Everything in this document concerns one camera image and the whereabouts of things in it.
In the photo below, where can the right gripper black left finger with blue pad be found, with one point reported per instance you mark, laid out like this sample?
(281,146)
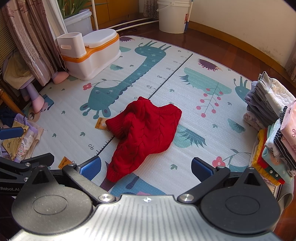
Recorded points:
(80,176)

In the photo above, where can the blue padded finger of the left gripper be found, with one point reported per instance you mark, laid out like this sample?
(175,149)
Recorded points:
(7,133)

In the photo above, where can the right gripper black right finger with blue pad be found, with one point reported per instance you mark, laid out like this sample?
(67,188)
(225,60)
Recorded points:
(211,179)

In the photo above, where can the red knitted sweater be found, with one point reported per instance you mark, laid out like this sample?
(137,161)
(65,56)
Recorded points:
(142,129)

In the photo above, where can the colourful folded clothes stack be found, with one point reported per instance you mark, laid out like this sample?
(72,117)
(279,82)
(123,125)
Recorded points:
(273,154)

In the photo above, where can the grey folded clothes stack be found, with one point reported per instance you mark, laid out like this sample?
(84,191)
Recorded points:
(267,98)

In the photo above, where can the pile of patterned cloths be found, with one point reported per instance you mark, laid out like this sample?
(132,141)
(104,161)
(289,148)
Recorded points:
(21,148)

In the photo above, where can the orange paper tag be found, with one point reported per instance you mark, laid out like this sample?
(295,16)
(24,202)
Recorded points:
(64,162)
(101,124)

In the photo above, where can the purple pink plush doll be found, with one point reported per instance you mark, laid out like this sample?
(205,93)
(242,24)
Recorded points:
(28,90)

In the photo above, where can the animal print play mat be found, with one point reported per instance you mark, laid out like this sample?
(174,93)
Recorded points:
(210,96)

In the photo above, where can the white orange child potty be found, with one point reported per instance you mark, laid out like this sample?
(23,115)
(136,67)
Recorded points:
(86,56)

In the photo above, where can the brown patterned curtain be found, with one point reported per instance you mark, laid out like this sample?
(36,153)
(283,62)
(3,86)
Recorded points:
(29,27)

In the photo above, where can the white planter with green plant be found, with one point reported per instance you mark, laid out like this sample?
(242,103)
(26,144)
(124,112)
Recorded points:
(76,16)

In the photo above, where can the white plastic bucket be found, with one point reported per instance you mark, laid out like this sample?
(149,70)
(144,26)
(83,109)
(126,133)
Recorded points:
(173,16)

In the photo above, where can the white pipe along wall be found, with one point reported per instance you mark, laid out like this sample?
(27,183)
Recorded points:
(133,24)

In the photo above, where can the blue handled mop stick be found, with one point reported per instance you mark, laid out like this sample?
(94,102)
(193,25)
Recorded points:
(188,16)

